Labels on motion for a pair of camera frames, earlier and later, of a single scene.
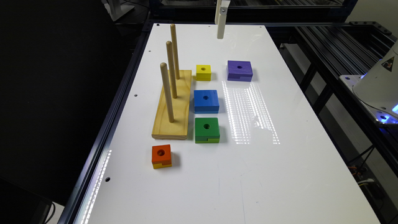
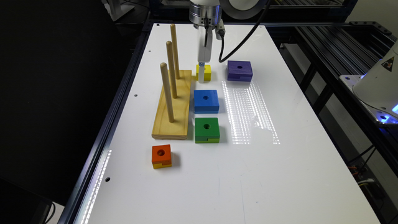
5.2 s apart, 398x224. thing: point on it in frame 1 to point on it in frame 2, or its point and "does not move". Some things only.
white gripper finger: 221,23 to 204,53
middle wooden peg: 170,51 does not move
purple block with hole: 239,71 does not move
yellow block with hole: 203,73 does not move
